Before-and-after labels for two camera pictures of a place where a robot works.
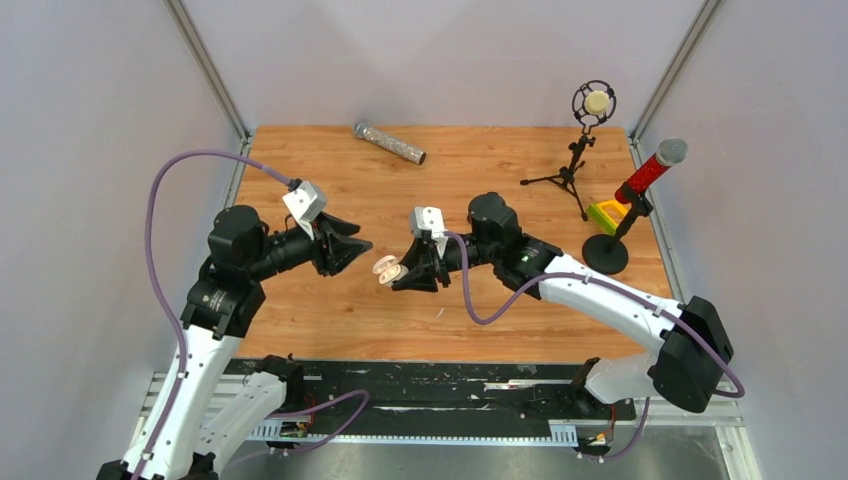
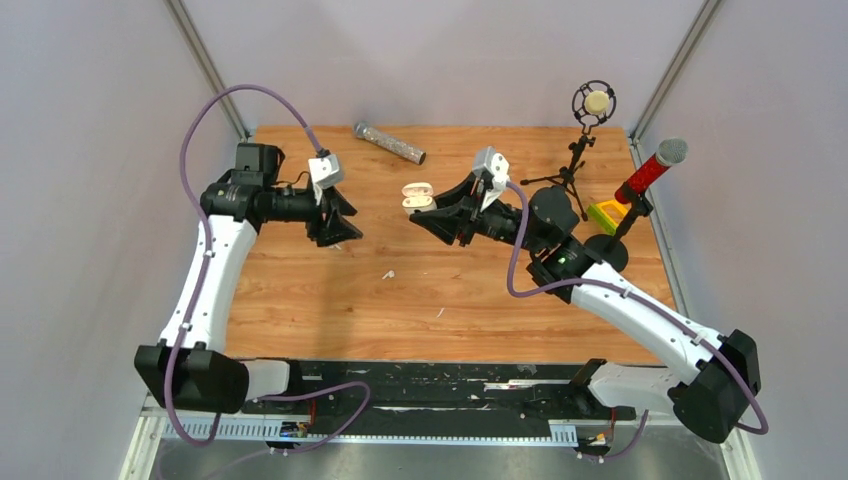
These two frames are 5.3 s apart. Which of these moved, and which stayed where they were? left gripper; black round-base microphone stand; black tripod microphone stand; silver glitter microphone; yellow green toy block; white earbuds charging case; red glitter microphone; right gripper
Moved: left gripper; right gripper; white earbuds charging case
Stayed: red glitter microphone; black round-base microphone stand; black tripod microphone stand; yellow green toy block; silver glitter microphone
